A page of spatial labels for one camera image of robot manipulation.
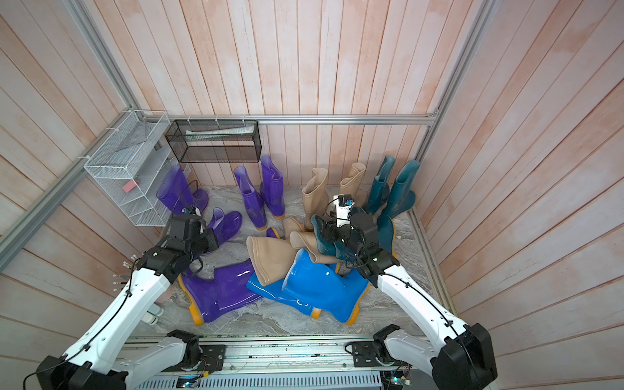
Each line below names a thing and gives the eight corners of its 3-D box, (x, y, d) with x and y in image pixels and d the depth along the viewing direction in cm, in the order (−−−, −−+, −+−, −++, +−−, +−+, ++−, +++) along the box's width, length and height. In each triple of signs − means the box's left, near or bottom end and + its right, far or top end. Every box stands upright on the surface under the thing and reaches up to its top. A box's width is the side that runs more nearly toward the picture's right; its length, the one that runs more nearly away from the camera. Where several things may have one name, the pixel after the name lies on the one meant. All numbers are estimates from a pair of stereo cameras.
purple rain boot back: (272, 226, 108) (265, 186, 88) (260, 201, 118) (250, 159, 98) (288, 220, 110) (284, 180, 90) (275, 195, 120) (268, 154, 100)
